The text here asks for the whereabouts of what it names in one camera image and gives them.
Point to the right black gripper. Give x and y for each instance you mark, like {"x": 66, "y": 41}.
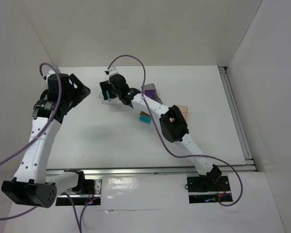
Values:
{"x": 104, "y": 90}

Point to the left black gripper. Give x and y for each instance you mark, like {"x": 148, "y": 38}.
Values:
{"x": 78, "y": 90}

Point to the purple lego brick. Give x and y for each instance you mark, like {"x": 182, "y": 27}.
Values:
{"x": 150, "y": 92}

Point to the orange lego brick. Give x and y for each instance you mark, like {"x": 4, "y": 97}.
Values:
{"x": 144, "y": 113}

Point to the teal long lego brick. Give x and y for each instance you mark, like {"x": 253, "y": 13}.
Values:
{"x": 145, "y": 119}

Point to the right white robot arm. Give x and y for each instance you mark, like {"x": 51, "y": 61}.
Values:
{"x": 173, "y": 126}

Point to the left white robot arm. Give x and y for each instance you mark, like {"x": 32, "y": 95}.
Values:
{"x": 29, "y": 185}

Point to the dark smoky plastic container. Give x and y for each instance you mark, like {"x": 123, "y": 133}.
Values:
{"x": 155, "y": 97}

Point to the orange translucent plastic container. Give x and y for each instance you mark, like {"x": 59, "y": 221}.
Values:
{"x": 182, "y": 109}

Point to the aluminium front rail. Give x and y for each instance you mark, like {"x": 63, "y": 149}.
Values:
{"x": 140, "y": 171}

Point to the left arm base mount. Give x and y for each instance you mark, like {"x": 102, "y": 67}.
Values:
{"x": 90, "y": 193}

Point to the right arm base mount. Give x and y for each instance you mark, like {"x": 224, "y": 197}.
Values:
{"x": 199, "y": 193}

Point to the aluminium side rail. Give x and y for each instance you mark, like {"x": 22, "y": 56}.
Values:
{"x": 249, "y": 160}

